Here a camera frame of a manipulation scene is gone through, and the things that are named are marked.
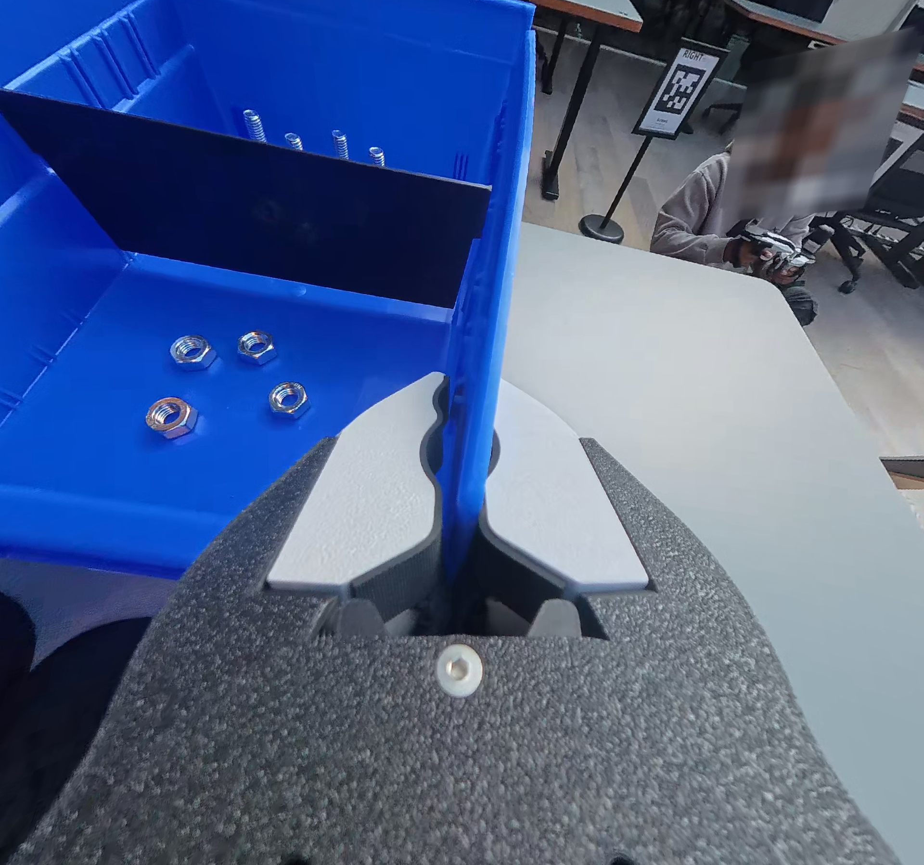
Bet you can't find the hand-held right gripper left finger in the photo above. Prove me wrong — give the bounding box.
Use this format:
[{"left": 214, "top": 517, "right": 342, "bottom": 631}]
[{"left": 265, "top": 371, "right": 449, "bottom": 592}]

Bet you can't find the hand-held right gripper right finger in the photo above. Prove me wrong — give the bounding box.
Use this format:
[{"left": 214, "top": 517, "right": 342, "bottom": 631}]
[{"left": 481, "top": 377, "right": 651, "bottom": 593}]

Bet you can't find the blue plastic bin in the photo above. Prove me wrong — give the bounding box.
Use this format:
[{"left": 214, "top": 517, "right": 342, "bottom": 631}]
[{"left": 0, "top": 0, "right": 539, "bottom": 586}]

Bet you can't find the black bin divider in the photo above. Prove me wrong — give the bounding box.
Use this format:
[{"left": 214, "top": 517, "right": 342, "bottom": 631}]
[{"left": 0, "top": 89, "right": 494, "bottom": 306}]

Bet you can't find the black office chair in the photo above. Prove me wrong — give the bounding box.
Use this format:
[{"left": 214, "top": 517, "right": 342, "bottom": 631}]
[{"left": 816, "top": 78, "right": 924, "bottom": 296}]

